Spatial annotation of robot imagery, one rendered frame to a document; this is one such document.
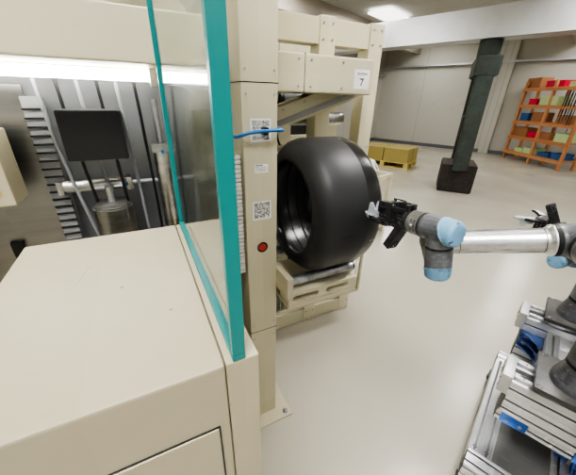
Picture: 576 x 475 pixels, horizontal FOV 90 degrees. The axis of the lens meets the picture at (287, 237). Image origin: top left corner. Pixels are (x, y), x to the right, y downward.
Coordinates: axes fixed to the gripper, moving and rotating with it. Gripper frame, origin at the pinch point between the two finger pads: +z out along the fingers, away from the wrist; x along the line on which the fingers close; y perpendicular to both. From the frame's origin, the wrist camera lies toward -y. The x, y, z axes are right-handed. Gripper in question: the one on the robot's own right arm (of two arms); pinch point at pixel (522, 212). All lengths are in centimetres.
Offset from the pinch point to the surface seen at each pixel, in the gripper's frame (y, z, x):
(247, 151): -59, 8, -148
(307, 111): -64, 51, -104
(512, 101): 61, 621, 911
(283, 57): -87, 36, -120
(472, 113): 7, 303, 333
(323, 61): -84, 37, -101
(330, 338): 94, 45, -100
